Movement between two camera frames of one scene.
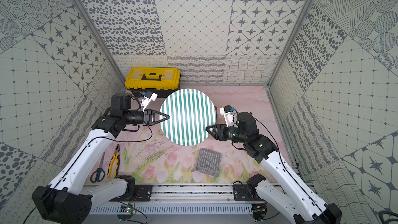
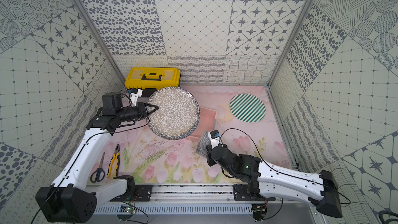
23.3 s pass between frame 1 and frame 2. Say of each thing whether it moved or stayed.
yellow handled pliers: stayed
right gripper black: moved
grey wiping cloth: moved
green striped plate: moved
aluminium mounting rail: stayed
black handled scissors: stayed
